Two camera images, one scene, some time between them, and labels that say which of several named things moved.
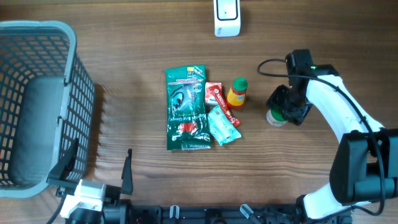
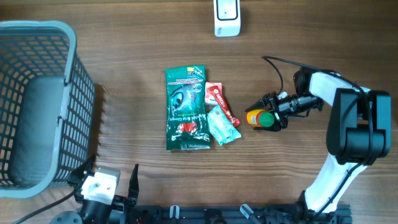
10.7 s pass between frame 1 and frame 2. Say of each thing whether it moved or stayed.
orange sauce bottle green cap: moved
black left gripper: moved
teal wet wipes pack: stayed
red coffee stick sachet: stayed
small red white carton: stayed
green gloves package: stayed
